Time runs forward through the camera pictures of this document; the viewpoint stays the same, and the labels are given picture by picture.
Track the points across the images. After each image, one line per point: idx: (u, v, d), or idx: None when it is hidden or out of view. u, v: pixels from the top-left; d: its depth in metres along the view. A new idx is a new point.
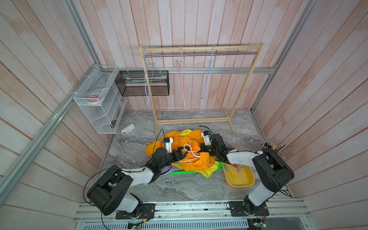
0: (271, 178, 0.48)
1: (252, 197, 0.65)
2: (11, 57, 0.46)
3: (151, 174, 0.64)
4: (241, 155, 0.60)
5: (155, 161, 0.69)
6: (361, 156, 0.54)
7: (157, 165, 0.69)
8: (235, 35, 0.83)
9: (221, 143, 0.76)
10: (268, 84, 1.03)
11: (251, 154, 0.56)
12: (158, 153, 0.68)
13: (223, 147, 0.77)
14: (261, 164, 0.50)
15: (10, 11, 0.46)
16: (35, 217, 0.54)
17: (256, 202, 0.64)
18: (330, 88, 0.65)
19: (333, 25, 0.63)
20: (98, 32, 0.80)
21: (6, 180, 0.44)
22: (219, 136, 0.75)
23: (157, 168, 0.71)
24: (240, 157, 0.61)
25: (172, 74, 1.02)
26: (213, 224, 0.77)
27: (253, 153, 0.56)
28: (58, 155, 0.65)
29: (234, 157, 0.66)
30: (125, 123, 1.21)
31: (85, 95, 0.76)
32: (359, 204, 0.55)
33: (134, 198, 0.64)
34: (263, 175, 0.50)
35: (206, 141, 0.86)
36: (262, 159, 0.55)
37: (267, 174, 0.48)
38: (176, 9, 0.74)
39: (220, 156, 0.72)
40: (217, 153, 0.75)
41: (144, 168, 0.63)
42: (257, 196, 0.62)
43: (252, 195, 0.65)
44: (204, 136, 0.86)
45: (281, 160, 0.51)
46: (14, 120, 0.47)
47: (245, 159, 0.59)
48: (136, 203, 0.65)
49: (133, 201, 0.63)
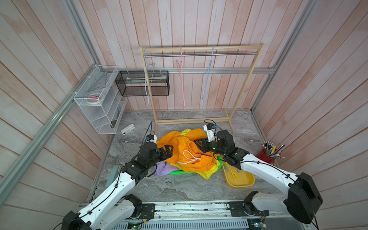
0: (310, 215, 0.42)
1: (256, 202, 0.64)
2: (11, 57, 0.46)
3: (131, 181, 0.52)
4: (262, 169, 0.52)
5: (143, 155, 0.59)
6: (361, 156, 0.54)
7: (147, 160, 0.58)
8: (234, 35, 0.83)
9: (230, 144, 0.63)
10: (268, 84, 1.03)
11: (279, 176, 0.48)
12: (149, 145, 0.60)
13: (232, 148, 0.65)
14: (303, 200, 0.42)
15: (10, 11, 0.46)
16: (34, 217, 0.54)
17: (258, 207, 0.64)
18: (330, 88, 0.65)
19: (333, 25, 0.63)
20: (98, 32, 0.80)
21: (6, 180, 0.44)
22: (230, 135, 0.62)
23: (144, 164, 0.60)
24: (260, 171, 0.53)
25: (172, 74, 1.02)
26: (213, 224, 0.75)
27: (280, 173, 0.48)
28: (58, 155, 0.65)
29: (250, 168, 0.56)
30: (125, 123, 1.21)
31: (86, 95, 0.76)
32: (359, 204, 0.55)
33: (126, 207, 0.61)
34: (297, 208, 0.43)
35: (208, 136, 0.73)
36: (302, 191, 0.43)
37: (307, 212, 0.42)
38: (176, 9, 0.74)
39: (230, 159, 0.61)
40: (224, 155, 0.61)
41: (116, 184, 0.50)
42: (263, 205, 0.61)
43: (257, 200, 0.63)
44: (208, 131, 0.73)
45: (315, 189, 0.45)
46: (13, 120, 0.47)
47: (270, 174, 0.49)
48: (133, 209, 0.65)
49: (126, 211, 0.61)
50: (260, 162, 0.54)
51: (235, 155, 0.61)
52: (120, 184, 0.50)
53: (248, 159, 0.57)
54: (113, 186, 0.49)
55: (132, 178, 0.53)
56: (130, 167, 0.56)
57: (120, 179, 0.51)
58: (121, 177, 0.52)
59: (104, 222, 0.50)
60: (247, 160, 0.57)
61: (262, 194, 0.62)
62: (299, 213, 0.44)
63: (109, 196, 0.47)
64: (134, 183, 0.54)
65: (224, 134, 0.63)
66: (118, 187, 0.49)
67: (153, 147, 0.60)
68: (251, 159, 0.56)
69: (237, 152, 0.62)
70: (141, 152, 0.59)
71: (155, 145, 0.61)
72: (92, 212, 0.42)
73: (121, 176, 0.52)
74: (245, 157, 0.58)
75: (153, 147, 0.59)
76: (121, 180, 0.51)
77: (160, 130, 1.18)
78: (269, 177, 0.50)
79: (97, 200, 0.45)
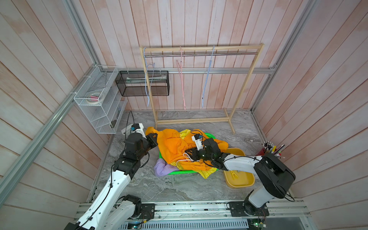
0: (278, 186, 0.46)
1: (252, 200, 0.65)
2: (11, 57, 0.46)
3: (125, 177, 0.51)
4: (238, 161, 0.59)
5: (130, 148, 0.56)
6: (362, 156, 0.54)
7: (134, 152, 0.56)
8: (235, 35, 0.83)
9: (216, 150, 0.71)
10: (268, 84, 1.03)
11: (249, 161, 0.54)
12: (132, 137, 0.56)
13: (218, 153, 0.73)
14: (266, 172, 0.48)
15: (10, 11, 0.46)
16: (35, 217, 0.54)
17: (257, 204, 0.64)
18: (331, 88, 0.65)
19: (333, 25, 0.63)
20: (98, 33, 0.81)
21: (6, 180, 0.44)
22: (214, 142, 0.70)
23: (135, 158, 0.58)
24: (237, 163, 0.60)
25: (172, 74, 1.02)
26: (213, 224, 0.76)
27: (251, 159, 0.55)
28: (58, 155, 0.65)
29: (230, 165, 0.65)
30: (125, 123, 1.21)
31: (86, 95, 0.76)
32: (359, 204, 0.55)
33: (126, 207, 0.61)
34: (269, 184, 0.48)
35: (197, 145, 0.82)
36: (265, 166, 0.49)
37: (274, 183, 0.46)
38: (176, 9, 0.74)
39: (217, 164, 0.69)
40: (212, 160, 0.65)
41: (110, 184, 0.48)
42: (256, 198, 0.63)
43: (251, 196, 0.65)
44: (196, 141, 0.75)
45: (280, 163, 0.50)
46: (14, 120, 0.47)
47: (244, 162, 0.56)
48: (133, 208, 0.65)
49: (126, 210, 0.60)
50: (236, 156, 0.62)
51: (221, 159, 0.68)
52: (115, 183, 0.48)
53: (228, 158, 0.65)
54: (108, 187, 0.47)
55: (125, 173, 0.51)
56: (121, 165, 0.53)
57: (112, 177, 0.50)
58: (114, 175, 0.50)
59: (109, 224, 0.50)
60: (228, 158, 0.65)
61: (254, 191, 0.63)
62: (272, 189, 0.48)
63: (107, 197, 0.45)
64: (129, 178, 0.54)
65: (208, 142, 0.72)
66: (113, 185, 0.48)
67: (137, 138, 0.56)
68: (229, 157, 0.65)
69: (222, 156, 0.70)
70: (127, 146, 0.56)
71: (140, 136, 0.57)
72: (93, 217, 0.41)
73: (115, 175, 0.50)
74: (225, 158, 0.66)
75: (136, 138, 0.56)
76: (115, 179, 0.49)
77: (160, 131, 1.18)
78: (244, 166, 0.57)
79: (94, 204, 0.43)
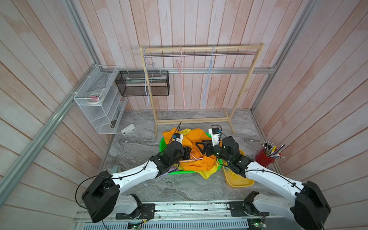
0: (319, 226, 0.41)
1: (258, 205, 0.64)
2: (11, 57, 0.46)
3: (155, 170, 0.57)
4: (268, 177, 0.51)
5: (168, 154, 0.62)
6: (362, 156, 0.54)
7: (171, 157, 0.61)
8: (235, 35, 0.83)
9: (236, 152, 0.64)
10: (268, 84, 1.03)
11: (285, 184, 0.47)
12: (175, 144, 0.63)
13: (237, 155, 0.66)
14: (312, 210, 0.42)
15: (10, 11, 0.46)
16: (35, 217, 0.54)
17: (260, 208, 0.63)
18: (331, 88, 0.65)
19: (333, 25, 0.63)
20: (98, 32, 0.80)
21: (6, 180, 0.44)
22: (235, 143, 0.61)
23: (168, 162, 0.63)
24: (266, 179, 0.52)
25: (172, 74, 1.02)
26: (213, 224, 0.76)
27: (286, 181, 0.47)
28: (58, 155, 0.65)
29: (256, 176, 0.56)
30: (125, 123, 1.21)
31: (86, 95, 0.76)
32: (359, 204, 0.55)
33: (132, 201, 0.62)
34: (306, 218, 0.43)
35: (213, 141, 0.73)
36: (310, 201, 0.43)
37: (316, 223, 0.42)
38: (176, 9, 0.74)
39: (235, 167, 0.61)
40: (229, 162, 0.63)
41: (144, 166, 0.55)
42: (264, 205, 0.61)
43: (259, 201, 0.62)
44: (212, 135, 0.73)
45: (322, 199, 0.44)
46: (14, 120, 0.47)
47: (278, 182, 0.48)
48: (134, 207, 0.65)
49: (131, 203, 0.62)
50: (265, 169, 0.54)
51: (239, 163, 0.61)
52: (147, 168, 0.55)
53: (253, 167, 0.56)
54: (142, 167, 0.54)
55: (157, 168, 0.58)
56: (157, 160, 0.61)
57: (149, 164, 0.57)
58: (149, 163, 0.58)
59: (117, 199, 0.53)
60: (252, 168, 0.56)
61: (264, 197, 0.62)
62: (307, 222, 0.43)
63: (138, 173, 0.52)
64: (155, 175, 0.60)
65: (230, 142, 0.62)
66: (145, 169, 0.54)
67: (178, 147, 0.62)
68: (255, 167, 0.56)
69: (242, 160, 0.61)
70: (167, 149, 0.62)
71: (181, 147, 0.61)
72: (121, 179, 0.46)
73: (151, 163, 0.58)
74: (249, 166, 0.58)
75: (176, 147, 0.62)
76: (149, 166, 0.56)
77: (160, 130, 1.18)
78: (273, 185, 0.50)
79: (128, 172, 0.50)
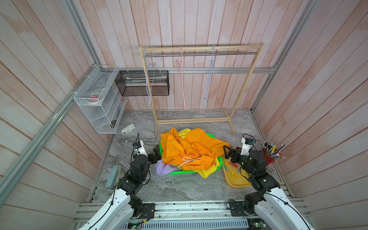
0: None
1: (258, 209, 0.64)
2: (11, 57, 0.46)
3: (124, 198, 0.54)
4: (286, 212, 0.49)
5: (134, 171, 0.59)
6: (362, 156, 0.54)
7: (139, 174, 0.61)
8: (235, 35, 0.83)
9: (261, 168, 0.59)
10: (268, 84, 1.03)
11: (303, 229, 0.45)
12: (138, 161, 0.59)
13: (261, 172, 0.62)
14: None
15: (10, 11, 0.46)
16: (35, 217, 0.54)
17: (258, 212, 0.64)
18: (331, 88, 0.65)
19: (333, 25, 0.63)
20: (98, 32, 0.80)
21: (6, 180, 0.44)
22: (264, 159, 0.58)
23: (137, 179, 0.62)
24: (283, 213, 0.50)
25: (172, 74, 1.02)
26: (213, 224, 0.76)
27: (306, 227, 0.45)
28: (58, 155, 0.65)
29: (274, 203, 0.53)
30: (125, 123, 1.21)
31: (86, 95, 0.76)
32: (359, 204, 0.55)
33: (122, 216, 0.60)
34: None
35: (243, 150, 0.71)
36: None
37: None
38: (176, 9, 0.74)
39: (255, 182, 0.59)
40: (251, 176, 0.62)
41: (111, 201, 0.51)
42: (264, 215, 0.61)
43: (261, 210, 0.62)
44: (244, 145, 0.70)
45: None
46: (14, 120, 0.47)
47: (295, 222, 0.46)
48: (132, 212, 0.65)
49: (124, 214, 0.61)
50: (289, 203, 0.51)
51: (262, 181, 0.58)
52: (115, 201, 0.52)
53: (277, 194, 0.53)
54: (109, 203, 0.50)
55: (127, 193, 0.54)
56: (125, 183, 0.57)
57: (115, 196, 0.53)
58: (116, 193, 0.53)
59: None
60: (275, 194, 0.53)
61: (271, 212, 0.60)
62: None
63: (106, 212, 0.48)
64: (129, 198, 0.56)
65: (257, 155, 0.59)
66: (114, 203, 0.51)
67: (143, 162, 0.59)
68: (279, 195, 0.53)
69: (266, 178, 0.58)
70: (132, 167, 0.59)
71: (145, 159, 0.60)
72: None
73: (116, 193, 0.54)
74: (272, 189, 0.55)
75: (142, 162, 0.59)
76: (116, 197, 0.52)
77: (160, 130, 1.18)
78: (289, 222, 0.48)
79: (95, 218, 0.46)
